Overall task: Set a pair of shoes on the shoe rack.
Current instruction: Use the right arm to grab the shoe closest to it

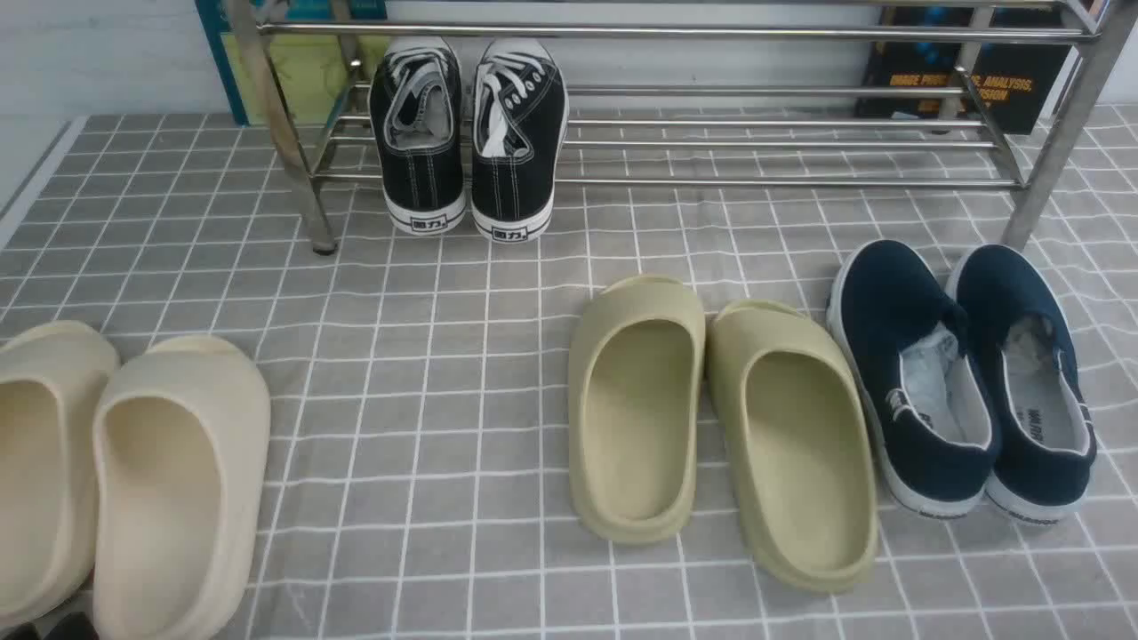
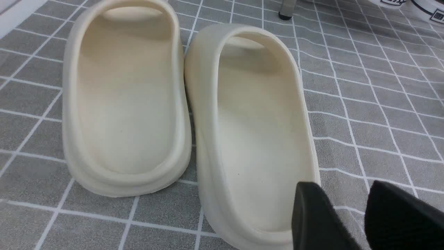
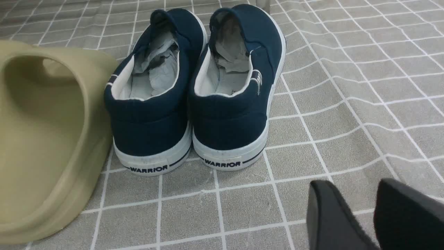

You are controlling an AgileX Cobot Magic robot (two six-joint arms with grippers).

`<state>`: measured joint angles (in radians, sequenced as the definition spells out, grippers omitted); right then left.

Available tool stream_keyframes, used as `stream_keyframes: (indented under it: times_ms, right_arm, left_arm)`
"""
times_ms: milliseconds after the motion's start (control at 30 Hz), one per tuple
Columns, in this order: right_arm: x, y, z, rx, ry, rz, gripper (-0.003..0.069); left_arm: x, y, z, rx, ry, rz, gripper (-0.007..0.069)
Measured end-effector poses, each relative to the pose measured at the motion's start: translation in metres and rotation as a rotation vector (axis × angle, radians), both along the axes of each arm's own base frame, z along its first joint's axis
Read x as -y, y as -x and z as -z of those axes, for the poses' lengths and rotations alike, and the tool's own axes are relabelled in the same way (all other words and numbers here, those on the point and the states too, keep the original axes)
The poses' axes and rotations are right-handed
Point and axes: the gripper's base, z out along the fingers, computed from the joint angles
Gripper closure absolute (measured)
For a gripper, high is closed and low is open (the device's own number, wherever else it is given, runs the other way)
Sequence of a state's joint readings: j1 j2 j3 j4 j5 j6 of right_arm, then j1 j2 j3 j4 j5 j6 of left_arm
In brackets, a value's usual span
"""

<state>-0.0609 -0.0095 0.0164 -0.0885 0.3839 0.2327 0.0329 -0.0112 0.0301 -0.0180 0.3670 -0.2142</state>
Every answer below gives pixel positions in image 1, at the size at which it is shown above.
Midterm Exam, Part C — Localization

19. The olive foam slipper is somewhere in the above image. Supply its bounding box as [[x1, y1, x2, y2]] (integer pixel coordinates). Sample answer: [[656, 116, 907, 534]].
[[706, 300, 879, 593], [566, 273, 706, 544]]

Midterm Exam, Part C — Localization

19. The right cream foam slipper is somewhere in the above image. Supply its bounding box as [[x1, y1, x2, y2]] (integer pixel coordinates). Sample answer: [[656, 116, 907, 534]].
[[92, 333, 271, 639]]

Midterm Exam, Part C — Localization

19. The silver metal shoe rack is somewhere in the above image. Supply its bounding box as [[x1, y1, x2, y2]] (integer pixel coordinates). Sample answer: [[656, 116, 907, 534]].
[[224, 1, 1135, 255]]

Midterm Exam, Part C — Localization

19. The right black canvas sneaker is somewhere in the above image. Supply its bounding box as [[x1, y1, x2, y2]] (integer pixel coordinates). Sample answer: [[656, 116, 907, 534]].
[[470, 36, 569, 244]]

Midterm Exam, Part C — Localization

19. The left cream foam slipper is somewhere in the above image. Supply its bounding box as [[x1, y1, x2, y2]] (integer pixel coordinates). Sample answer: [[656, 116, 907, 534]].
[[1, 320, 119, 627]]

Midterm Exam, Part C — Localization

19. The navy slip-on shoe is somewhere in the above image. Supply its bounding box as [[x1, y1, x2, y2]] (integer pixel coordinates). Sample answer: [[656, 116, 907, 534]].
[[826, 239, 1000, 520], [946, 244, 1098, 525]]

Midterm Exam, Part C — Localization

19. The black book orange text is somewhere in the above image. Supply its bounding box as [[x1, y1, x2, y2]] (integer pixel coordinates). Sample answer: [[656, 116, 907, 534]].
[[854, 7, 1070, 136]]

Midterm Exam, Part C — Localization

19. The left black canvas sneaker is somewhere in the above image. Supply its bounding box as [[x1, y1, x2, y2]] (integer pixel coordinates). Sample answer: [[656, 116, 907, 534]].
[[366, 36, 467, 236]]

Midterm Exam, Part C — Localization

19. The teal and yellow poster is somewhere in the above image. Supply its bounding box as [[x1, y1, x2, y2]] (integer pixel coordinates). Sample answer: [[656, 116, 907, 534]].
[[196, 1, 347, 126]]

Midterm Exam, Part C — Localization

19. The grey checked tablecloth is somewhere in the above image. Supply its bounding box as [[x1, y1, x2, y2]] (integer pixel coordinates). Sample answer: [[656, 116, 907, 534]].
[[3, 105, 1135, 639]]

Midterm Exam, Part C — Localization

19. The black canvas sneaker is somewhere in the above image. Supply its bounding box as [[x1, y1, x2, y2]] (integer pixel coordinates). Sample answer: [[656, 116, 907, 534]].
[[366, 36, 467, 236], [470, 36, 569, 244]]

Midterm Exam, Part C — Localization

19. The cream foam slipper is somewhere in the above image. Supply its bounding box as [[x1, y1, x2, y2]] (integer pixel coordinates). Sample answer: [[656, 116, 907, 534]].
[[1, 320, 119, 627], [92, 333, 271, 639]]

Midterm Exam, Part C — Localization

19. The left olive foam slipper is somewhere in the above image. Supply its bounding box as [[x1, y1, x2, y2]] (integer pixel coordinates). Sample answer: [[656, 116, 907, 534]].
[[566, 273, 706, 544]]

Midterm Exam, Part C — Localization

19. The right olive foam slipper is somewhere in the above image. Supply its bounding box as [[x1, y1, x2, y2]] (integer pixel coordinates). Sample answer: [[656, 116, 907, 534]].
[[706, 300, 879, 593]]

